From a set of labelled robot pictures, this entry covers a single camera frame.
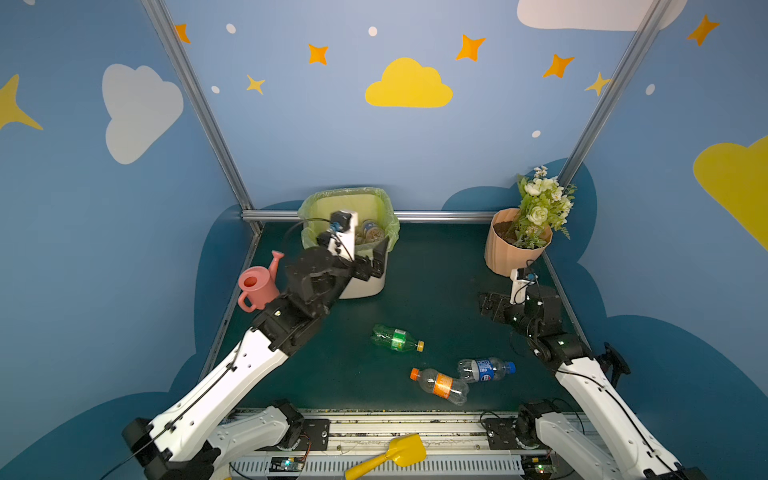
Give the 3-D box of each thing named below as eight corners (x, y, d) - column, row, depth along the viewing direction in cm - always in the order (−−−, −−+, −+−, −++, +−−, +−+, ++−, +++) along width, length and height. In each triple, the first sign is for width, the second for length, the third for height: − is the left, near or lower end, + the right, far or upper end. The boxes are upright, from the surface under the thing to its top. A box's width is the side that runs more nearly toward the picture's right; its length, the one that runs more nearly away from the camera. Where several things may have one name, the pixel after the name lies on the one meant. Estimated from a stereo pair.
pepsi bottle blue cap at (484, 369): (460, 382, 83) (463, 378, 80) (457, 362, 87) (459, 357, 84) (514, 383, 83) (519, 378, 80) (509, 362, 87) (513, 357, 84)
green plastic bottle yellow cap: (369, 345, 91) (369, 339, 87) (374, 329, 94) (373, 322, 91) (422, 357, 89) (423, 351, 85) (424, 340, 92) (426, 334, 88)
